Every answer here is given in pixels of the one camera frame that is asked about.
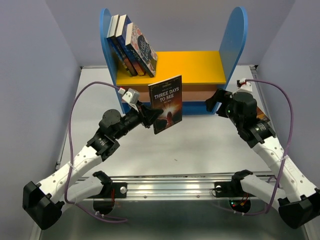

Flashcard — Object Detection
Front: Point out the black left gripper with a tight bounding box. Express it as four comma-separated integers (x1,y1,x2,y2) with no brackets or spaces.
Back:
113,100,163,140

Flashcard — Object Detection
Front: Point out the Three Days to See book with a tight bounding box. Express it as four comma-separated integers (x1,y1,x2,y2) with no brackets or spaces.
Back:
148,75,183,135

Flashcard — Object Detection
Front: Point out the Edward Tulane book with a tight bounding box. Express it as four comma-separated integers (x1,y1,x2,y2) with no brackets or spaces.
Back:
256,107,270,123

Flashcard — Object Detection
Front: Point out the Little Women book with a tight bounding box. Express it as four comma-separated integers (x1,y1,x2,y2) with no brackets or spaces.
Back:
125,22,158,78

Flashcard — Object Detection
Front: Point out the Animal Farm book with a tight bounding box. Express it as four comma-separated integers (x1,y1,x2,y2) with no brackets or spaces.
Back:
106,14,132,77

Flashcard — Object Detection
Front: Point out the Jane Eyre book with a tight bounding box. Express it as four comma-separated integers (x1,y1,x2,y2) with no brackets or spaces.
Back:
115,14,146,77

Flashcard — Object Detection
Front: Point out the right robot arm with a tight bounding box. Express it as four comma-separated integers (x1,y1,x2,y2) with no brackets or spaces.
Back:
205,88,320,229

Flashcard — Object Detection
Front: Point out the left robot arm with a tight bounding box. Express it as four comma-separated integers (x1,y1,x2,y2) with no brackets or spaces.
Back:
22,102,163,230

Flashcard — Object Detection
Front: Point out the blue wooden bookshelf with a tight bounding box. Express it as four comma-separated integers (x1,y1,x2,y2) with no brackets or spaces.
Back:
99,6,248,115

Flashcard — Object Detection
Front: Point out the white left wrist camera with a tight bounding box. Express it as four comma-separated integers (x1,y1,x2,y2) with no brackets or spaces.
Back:
118,87,140,106

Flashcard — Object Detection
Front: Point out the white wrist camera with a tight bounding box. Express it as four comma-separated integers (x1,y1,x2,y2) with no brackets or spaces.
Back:
235,78,253,94
118,87,140,106

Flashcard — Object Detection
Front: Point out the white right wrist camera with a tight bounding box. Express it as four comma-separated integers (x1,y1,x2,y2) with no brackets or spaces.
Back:
235,78,253,94

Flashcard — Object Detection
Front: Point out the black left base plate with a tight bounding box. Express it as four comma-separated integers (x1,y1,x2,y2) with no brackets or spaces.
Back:
87,182,128,199

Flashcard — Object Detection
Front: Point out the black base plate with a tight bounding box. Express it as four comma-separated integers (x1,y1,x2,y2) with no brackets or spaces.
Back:
214,181,247,198
87,182,128,199

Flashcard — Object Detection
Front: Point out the aluminium mounting rail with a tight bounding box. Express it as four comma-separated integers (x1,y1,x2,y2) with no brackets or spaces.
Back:
41,171,308,201

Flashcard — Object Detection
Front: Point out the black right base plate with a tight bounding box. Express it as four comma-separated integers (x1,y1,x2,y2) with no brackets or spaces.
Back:
214,181,247,198

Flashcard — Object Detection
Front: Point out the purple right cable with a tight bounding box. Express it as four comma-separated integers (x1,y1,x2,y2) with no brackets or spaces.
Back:
246,78,294,215

